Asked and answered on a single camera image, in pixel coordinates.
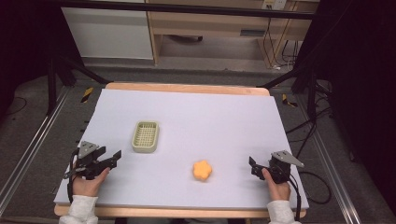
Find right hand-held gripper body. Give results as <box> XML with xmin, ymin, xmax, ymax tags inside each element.
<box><xmin>262</xmin><ymin>149</ymin><xmax>305</xmax><ymax>185</ymax></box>

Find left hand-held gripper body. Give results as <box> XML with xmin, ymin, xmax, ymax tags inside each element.
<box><xmin>64</xmin><ymin>140</ymin><xmax>105</xmax><ymax>181</ymax></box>

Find person's right hand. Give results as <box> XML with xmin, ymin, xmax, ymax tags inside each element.
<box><xmin>261</xmin><ymin>167</ymin><xmax>292</xmax><ymax>203</ymax></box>

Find person's left hand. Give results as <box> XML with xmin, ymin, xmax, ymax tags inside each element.
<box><xmin>71</xmin><ymin>166</ymin><xmax>111</xmax><ymax>198</ymax></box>

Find green plastic soap dish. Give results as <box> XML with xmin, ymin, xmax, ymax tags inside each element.
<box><xmin>131</xmin><ymin>119</ymin><xmax>161</xmax><ymax>154</ymax></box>

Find orange flower-shaped sponge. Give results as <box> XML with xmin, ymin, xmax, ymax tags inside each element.
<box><xmin>191</xmin><ymin>160</ymin><xmax>213</xmax><ymax>182</ymax></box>

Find yellow black floor tape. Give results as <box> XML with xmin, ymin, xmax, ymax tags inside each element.
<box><xmin>80</xmin><ymin>86</ymin><xmax>94</xmax><ymax>104</ymax></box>
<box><xmin>281</xmin><ymin>93</ymin><xmax>299</xmax><ymax>108</ymax></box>

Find white foam mat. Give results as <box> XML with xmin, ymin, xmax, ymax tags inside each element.
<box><xmin>53</xmin><ymin>88</ymin><xmax>310</xmax><ymax>210</ymax></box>

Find black metal stand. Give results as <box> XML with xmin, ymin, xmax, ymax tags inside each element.
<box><xmin>257</xmin><ymin>66</ymin><xmax>321</xmax><ymax>120</ymax></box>
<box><xmin>46</xmin><ymin>55</ymin><xmax>110</xmax><ymax>117</ymax></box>

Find wooden table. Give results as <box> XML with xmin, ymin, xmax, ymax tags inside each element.
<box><xmin>53</xmin><ymin>81</ymin><xmax>307</xmax><ymax>219</ymax></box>

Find white cabinet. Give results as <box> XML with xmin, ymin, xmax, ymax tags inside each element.
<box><xmin>61</xmin><ymin>7</ymin><xmax>154</xmax><ymax>61</ymax></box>

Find light wooden desk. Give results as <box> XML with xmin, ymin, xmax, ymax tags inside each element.
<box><xmin>146</xmin><ymin>0</ymin><xmax>319</xmax><ymax>70</ymax></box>

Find white power strip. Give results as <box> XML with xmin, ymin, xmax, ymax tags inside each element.
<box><xmin>262</xmin><ymin>0</ymin><xmax>287</xmax><ymax>10</ymax></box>

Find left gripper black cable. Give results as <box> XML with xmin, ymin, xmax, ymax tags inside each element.
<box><xmin>66</xmin><ymin>148</ymin><xmax>80</xmax><ymax>204</ymax></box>

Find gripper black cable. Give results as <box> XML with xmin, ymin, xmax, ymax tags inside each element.
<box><xmin>287</xmin><ymin>175</ymin><xmax>304</xmax><ymax>222</ymax></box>
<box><xmin>66</xmin><ymin>148</ymin><xmax>80</xmax><ymax>204</ymax></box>

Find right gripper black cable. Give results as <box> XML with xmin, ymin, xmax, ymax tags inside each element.
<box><xmin>287</xmin><ymin>175</ymin><xmax>304</xmax><ymax>222</ymax></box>

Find black floor cable loop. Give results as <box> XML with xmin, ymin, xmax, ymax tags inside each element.
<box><xmin>298</xmin><ymin>170</ymin><xmax>332</xmax><ymax>205</ymax></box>

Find black floor cables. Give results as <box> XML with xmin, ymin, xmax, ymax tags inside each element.
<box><xmin>285</xmin><ymin>78</ymin><xmax>335</xmax><ymax>160</ymax></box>

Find metal floor rail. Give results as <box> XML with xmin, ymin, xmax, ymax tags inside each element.
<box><xmin>297</xmin><ymin>96</ymin><xmax>362</xmax><ymax>224</ymax></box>
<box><xmin>0</xmin><ymin>87</ymin><xmax>73</xmax><ymax>216</ymax></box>

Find black hanging cables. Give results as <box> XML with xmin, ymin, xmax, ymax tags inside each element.
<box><xmin>262</xmin><ymin>17</ymin><xmax>301</xmax><ymax>71</ymax></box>

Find black metal frame bar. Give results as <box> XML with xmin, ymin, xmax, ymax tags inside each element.
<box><xmin>46</xmin><ymin>0</ymin><xmax>316</xmax><ymax>21</ymax></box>

